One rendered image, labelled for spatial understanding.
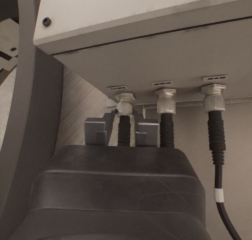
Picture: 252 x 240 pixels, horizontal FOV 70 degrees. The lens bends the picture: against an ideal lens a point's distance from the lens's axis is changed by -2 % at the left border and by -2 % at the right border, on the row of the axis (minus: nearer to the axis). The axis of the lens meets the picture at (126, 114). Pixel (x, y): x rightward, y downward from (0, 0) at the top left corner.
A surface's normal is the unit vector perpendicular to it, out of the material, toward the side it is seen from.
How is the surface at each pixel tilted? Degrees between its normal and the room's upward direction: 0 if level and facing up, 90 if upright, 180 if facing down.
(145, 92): 132
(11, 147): 90
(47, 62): 35
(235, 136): 90
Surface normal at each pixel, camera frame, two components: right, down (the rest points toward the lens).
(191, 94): -0.03, 0.97
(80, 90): -0.34, -0.23
